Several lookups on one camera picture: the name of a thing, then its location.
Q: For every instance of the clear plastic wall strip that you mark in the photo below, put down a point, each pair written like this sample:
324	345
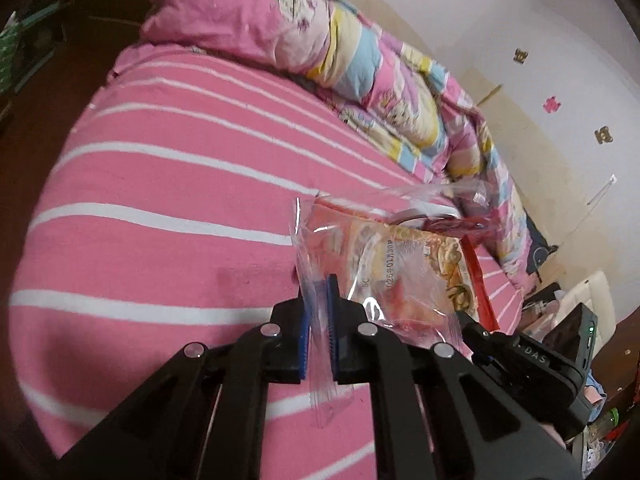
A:
602	191

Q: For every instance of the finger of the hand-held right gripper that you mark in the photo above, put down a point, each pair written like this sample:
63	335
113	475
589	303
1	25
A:
477	340

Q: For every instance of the clear plastic bag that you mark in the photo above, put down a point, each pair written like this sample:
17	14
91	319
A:
320	240

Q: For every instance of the orange snack packet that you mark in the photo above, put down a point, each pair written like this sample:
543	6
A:
400	265

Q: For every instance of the pink bear wall sticker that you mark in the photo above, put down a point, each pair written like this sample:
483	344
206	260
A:
551	105

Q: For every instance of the pastel cartoon quilt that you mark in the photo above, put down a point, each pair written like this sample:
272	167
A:
400	95

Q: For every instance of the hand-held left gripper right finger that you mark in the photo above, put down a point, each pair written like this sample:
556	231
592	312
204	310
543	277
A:
334	332

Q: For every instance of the brown bear wall sticker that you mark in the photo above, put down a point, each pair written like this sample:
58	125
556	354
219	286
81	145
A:
604	135
521	55

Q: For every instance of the pink striped bed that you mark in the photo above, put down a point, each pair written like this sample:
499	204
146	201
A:
150	185

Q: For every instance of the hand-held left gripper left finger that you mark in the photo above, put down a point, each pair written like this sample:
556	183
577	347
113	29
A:
301	342

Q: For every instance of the pink cartoon pillow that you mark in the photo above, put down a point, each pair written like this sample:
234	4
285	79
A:
225	15

